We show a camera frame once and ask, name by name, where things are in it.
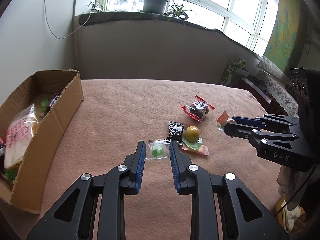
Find green paper bag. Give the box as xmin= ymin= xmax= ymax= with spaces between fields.
xmin=219 ymin=59 xmax=249 ymax=86

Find black patterned candy packet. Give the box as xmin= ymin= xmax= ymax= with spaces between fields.
xmin=167 ymin=121 xmax=184 ymax=145

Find white lace cloth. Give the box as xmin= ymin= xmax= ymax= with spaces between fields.
xmin=256 ymin=70 xmax=298 ymax=117

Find brown ball candy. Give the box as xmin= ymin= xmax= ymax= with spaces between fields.
xmin=217 ymin=111 xmax=236 ymax=132

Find pink candy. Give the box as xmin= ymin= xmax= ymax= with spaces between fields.
xmin=182 ymin=145 xmax=209 ymax=156

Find pink table cloth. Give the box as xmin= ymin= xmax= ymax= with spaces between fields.
xmin=26 ymin=78 xmax=296 ymax=240

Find cardboard box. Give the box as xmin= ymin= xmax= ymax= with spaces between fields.
xmin=1 ymin=69 xmax=84 ymax=214

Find clear green candy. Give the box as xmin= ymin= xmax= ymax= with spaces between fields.
xmin=145 ymin=139 xmax=171 ymax=160

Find packaged toast bread slice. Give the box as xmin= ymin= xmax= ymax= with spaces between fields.
xmin=4 ymin=103 xmax=39 ymax=169

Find window frame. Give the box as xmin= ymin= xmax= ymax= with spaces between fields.
xmin=94 ymin=0 xmax=279 ymax=56

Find small spider plant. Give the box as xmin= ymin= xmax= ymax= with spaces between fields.
xmin=163 ymin=3 xmax=193 ymax=26

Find red date snack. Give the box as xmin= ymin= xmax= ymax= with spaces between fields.
xmin=180 ymin=95 xmax=215 ymax=122

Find yellow ball candy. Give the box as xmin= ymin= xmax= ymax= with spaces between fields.
xmin=185 ymin=126 xmax=200 ymax=142

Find white hanging cable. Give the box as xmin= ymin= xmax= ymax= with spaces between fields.
xmin=43 ymin=0 xmax=92 ymax=40

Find landscape painting scroll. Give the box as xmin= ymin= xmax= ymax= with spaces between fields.
xmin=263 ymin=0 xmax=307 ymax=77

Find light green candy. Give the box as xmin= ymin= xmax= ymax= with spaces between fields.
xmin=41 ymin=99 xmax=49 ymax=115

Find white gloved hand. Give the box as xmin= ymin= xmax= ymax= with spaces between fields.
xmin=277 ymin=166 xmax=312 ymax=211

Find dark green candy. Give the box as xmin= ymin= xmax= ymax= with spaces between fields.
xmin=2 ymin=168 xmax=18 ymax=184

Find snickers bar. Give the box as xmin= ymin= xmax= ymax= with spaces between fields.
xmin=48 ymin=92 xmax=61 ymax=108

